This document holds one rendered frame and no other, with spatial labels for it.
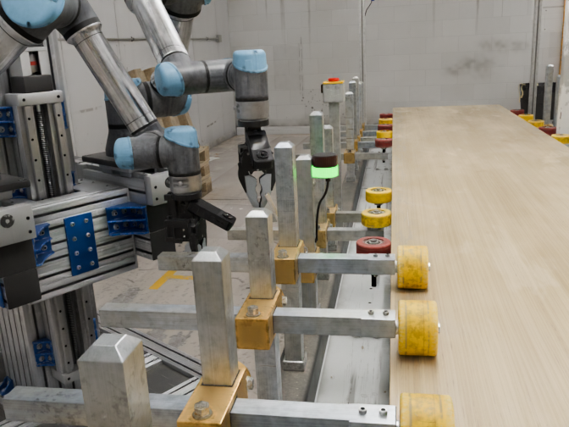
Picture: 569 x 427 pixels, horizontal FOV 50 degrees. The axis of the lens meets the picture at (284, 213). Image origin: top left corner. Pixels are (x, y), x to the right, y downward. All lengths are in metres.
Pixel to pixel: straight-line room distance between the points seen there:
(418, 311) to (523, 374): 0.16
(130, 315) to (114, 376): 0.54
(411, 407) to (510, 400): 0.21
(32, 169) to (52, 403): 1.22
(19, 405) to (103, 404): 0.35
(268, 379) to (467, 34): 8.43
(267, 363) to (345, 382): 0.43
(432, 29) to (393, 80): 0.89
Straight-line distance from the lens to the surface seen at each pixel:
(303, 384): 1.25
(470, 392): 0.86
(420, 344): 0.89
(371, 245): 1.38
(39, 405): 0.80
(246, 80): 1.35
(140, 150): 1.42
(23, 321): 2.11
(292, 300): 1.22
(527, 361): 0.95
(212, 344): 0.72
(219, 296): 0.69
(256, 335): 0.90
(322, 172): 1.38
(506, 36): 9.28
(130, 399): 0.47
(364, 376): 1.43
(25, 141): 1.92
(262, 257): 0.93
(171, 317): 0.97
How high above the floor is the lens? 1.35
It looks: 16 degrees down
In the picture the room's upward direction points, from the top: 3 degrees counter-clockwise
